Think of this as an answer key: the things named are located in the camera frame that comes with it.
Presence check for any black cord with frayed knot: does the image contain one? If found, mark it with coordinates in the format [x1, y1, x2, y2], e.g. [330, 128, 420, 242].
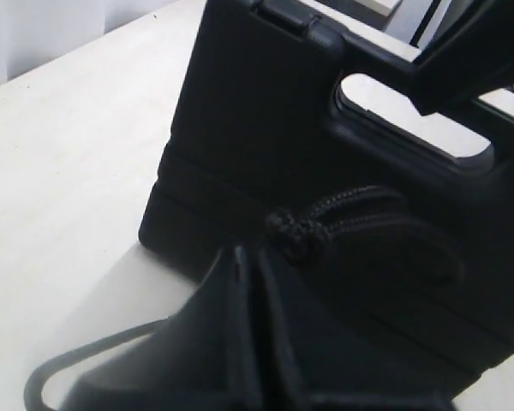
[263, 184, 466, 301]

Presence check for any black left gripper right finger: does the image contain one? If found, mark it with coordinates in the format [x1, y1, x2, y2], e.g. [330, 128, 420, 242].
[257, 249, 455, 410]

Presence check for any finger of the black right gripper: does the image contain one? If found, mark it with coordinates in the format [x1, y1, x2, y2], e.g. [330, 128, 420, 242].
[410, 1, 514, 115]

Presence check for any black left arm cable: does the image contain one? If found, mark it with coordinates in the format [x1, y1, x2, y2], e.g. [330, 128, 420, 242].
[25, 319, 172, 411]

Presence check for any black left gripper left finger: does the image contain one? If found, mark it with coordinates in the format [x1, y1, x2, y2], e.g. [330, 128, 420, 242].
[62, 247, 283, 410]

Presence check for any white backdrop curtain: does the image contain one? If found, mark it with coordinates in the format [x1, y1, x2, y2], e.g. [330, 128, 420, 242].
[0, 1, 206, 107]

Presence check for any black plastic carry case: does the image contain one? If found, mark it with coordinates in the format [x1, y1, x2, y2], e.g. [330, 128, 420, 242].
[139, 1, 514, 391]

